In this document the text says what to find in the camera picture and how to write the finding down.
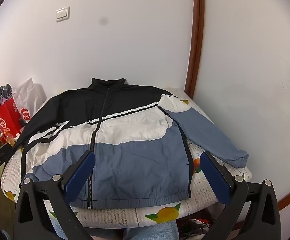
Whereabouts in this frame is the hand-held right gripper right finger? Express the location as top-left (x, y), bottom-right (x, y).
top-left (199, 151), bottom-right (282, 240)

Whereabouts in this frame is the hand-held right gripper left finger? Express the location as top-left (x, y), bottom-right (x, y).
top-left (14, 150), bottom-right (96, 240)

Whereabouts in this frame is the black white blue jacket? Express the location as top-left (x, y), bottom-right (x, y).
top-left (20, 77), bottom-right (249, 210)

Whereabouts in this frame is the red paper shopping bag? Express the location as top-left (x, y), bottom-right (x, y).
top-left (0, 97), bottom-right (31, 146)

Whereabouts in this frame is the plaid cloth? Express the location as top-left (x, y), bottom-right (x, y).
top-left (0, 84), bottom-right (13, 110)

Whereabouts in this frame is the white plastic bag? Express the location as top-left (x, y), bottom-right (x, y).
top-left (11, 78), bottom-right (48, 121)

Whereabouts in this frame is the fruit print bed sheet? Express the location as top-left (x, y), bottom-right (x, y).
top-left (0, 87), bottom-right (252, 229)

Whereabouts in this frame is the brown wooden baseboard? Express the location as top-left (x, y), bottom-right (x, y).
top-left (276, 170), bottom-right (290, 212)

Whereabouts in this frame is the light blue cloth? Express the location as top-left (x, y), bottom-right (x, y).
top-left (123, 220), bottom-right (179, 240)

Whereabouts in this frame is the tangle of cables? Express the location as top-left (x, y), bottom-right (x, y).
top-left (179, 217), bottom-right (226, 240)

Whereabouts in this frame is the brown wooden door frame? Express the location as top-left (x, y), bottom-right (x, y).
top-left (184, 0), bottom-right (205, 98)

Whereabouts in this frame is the white wall light switch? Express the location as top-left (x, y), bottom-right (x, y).
top-left (55, 6), bottom-right (70, 23)

